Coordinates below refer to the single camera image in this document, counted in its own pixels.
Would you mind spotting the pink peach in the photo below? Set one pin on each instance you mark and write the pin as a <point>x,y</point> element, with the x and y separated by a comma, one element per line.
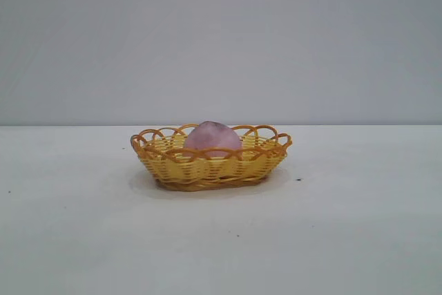
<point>214,139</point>

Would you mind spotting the yellow woven basket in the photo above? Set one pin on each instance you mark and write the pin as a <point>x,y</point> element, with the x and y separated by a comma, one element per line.
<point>210,172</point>

